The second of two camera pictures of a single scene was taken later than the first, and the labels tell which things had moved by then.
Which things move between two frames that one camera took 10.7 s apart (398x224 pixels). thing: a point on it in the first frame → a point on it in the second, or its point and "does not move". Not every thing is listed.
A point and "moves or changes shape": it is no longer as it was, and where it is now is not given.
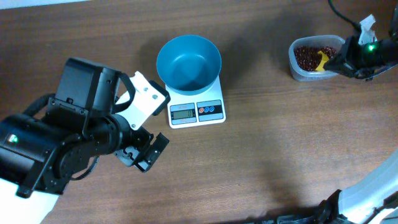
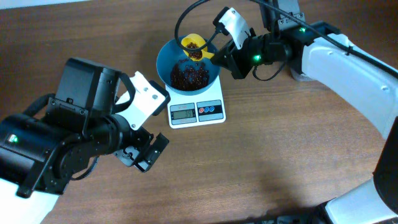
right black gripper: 347,56 → 237,61
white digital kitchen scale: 206,107 does not move
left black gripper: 140,150 does not move
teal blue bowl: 188,65 does not move
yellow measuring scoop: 324,59 moves or changes shape
